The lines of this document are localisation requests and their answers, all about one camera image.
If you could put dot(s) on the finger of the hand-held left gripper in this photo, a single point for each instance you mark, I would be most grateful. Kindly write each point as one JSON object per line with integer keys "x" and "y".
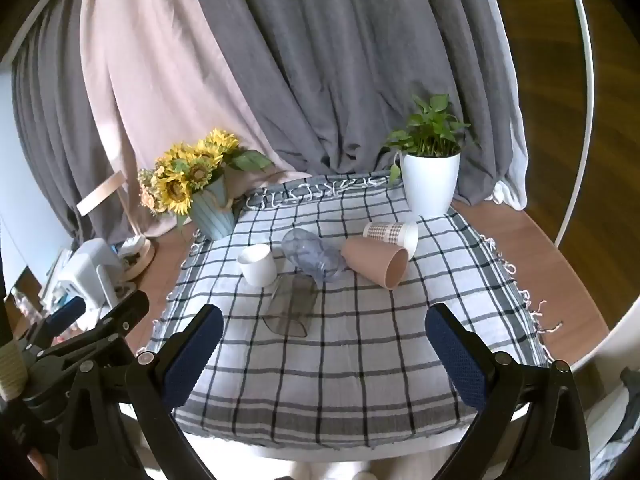
{"x": 122, "y": 312}
{"x": 65, "y": 313}

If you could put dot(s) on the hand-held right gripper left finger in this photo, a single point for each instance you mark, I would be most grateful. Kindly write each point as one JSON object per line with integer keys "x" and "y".
{"x": 192, "y": 360}

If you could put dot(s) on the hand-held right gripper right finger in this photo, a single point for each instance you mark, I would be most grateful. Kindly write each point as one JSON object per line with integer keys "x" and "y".
{"x": 460, "y": 362}

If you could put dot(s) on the grey transparent cup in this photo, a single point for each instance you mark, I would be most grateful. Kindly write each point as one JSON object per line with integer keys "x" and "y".
{"x": 290, "y": 310}

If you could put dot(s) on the pink cup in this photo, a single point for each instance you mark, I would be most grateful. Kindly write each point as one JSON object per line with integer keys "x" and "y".
{"x": 372, "y": 257}

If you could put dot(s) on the white patterned cup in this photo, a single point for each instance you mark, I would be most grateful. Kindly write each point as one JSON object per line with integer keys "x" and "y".
{"x": 387, "y": 232}

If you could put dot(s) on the clear bluish plastic cup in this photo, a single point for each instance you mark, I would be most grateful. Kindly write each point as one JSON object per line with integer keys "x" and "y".
{"x": 307, "y": 252}

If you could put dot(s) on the white appliance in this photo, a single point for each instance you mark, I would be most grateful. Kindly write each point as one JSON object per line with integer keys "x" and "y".
{"x": 90, "y": 270}

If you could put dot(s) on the grey checkered tablecloth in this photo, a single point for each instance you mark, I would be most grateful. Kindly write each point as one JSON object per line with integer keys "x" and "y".
{"x": 350, "y": 360}

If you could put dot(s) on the teal ribbed vase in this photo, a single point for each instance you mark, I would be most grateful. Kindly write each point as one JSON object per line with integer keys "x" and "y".
{"x": 212, "y": 215}

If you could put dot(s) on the sunflower bouquet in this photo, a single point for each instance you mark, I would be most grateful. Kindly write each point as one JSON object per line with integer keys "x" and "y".
{"x": 187, "y": 172}

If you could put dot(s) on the white plant pot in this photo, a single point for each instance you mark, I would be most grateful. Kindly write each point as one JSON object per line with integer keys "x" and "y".
{"x": 430, "y": 185}

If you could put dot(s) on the white curtain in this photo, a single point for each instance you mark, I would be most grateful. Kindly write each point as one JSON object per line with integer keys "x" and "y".
{"x": 512, "y": 160}

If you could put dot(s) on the pink curtain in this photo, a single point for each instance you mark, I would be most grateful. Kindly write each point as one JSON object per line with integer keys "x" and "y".
{"x": 150, "y": 85}

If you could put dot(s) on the green potted plant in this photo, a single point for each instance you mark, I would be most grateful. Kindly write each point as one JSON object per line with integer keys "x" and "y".
{"x": 425, "y": 127}

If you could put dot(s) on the white hoop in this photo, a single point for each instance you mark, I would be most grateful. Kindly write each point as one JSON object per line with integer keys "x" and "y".
{"x": 587, "y": 85}

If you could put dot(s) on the grey curtain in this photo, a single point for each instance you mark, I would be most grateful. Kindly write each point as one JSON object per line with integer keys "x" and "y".
{"x": 360, "y": 70}

